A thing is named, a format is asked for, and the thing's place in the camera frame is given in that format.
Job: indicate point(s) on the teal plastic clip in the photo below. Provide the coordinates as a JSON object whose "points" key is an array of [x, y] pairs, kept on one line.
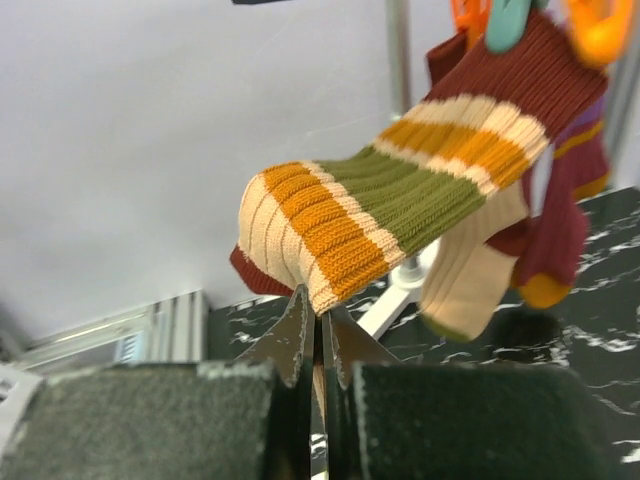
{"points": [[506, 24]]}

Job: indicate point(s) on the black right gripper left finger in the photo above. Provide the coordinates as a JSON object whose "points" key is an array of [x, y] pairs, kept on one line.
{"points": [[288, 347]]}

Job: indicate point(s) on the beige olive striped sock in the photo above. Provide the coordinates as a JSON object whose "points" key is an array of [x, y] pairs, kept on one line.
{"points": [[468, 278], [334, 226]]}

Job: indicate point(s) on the purple striped sock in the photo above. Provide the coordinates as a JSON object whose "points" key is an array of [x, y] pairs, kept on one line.
{"points": [[546, 270]]}

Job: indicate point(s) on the orange plastic clip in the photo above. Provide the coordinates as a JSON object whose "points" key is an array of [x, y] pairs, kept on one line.
{"points": [[600, 30]]}

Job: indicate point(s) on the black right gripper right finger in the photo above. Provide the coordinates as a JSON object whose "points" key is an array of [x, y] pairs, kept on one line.
{"points": [[344, 344]]}

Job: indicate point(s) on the white drying rack frame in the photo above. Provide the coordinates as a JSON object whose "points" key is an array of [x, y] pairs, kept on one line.
{"points": [[406, 278]]}

